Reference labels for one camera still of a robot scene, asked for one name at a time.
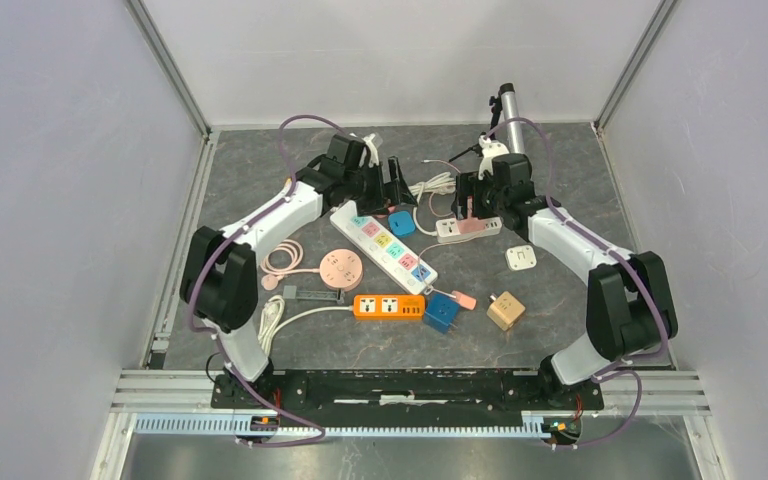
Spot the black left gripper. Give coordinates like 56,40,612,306
344,157,418,218

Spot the light blue cube adapter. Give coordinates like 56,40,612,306
387,211,417,238

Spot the pink white cube adapter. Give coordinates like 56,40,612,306
457,217,485,235

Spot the small white power strip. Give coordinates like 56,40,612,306
435,217,503,244

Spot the long white power strip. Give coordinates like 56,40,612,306
329,201,438,295

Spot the white square plug adapter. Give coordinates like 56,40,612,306
505,245,537,271

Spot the pink round power socket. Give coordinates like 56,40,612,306
318,249,364,291

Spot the salmon small cube adapter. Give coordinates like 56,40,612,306
451,291,477,310

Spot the blue cube socket adapter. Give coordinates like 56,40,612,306
423,293,461,334

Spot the beige dragon cube adapter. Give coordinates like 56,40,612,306
487,291,526,331

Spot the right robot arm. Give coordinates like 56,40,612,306
452,154,678,408

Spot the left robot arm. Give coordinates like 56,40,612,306
179,134,416,408

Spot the silver cylindrical flashlight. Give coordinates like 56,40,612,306
498,83,525,154

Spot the orange power strip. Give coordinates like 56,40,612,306
352,294,426,322

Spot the white coiled charging cable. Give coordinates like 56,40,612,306
407,157,461,236

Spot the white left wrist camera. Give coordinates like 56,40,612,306
360,132,383,168

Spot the grey plastic bracket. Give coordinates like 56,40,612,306
282,285,345,305

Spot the pink coiled socket cable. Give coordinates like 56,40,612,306
259,239,322,291

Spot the white orange-strip cable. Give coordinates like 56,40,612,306
256,295,355,356

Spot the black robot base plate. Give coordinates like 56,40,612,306
211,368,604,428

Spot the aluminium slotted rail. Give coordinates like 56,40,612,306
134,413,550,440

